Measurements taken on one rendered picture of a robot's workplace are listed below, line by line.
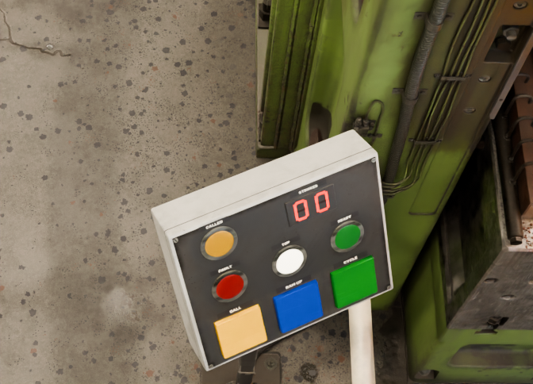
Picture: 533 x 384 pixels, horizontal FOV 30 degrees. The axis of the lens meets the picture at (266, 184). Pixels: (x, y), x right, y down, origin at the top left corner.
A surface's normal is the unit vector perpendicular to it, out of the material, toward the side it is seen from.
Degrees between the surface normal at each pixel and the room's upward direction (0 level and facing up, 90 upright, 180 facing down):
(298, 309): 60
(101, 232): 0
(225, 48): 0
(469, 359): 0
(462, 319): 90
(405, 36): 90
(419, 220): 90
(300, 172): 30
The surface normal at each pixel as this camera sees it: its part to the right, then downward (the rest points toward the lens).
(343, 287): 0.40, 0.49
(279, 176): -0.16, -0.80
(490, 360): 0.06, -0.44
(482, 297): 0.01, 0.90
